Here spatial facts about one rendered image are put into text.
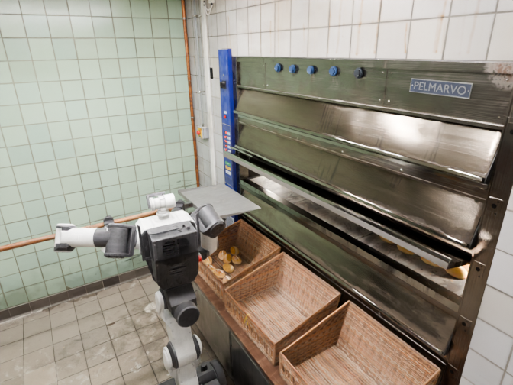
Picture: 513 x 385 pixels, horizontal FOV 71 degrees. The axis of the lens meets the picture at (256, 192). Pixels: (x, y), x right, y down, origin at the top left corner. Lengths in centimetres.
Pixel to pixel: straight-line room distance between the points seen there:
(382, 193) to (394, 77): 51
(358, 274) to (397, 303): 26
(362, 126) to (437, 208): 50
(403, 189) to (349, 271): 61
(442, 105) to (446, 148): 16
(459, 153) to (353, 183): 56
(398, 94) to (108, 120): 243
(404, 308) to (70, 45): 290
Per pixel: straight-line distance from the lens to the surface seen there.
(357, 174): 186
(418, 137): 161
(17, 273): 373
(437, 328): 184
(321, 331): 209
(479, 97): 148
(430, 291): 177
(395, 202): 171
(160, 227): 169
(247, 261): 288
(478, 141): 150
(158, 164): 354
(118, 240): 171
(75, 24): 330
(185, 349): 210
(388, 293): 195
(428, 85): 158
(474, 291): 166
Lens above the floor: 215
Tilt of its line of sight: 22 degrees down
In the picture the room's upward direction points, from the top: 1 degrees counter-clockwise
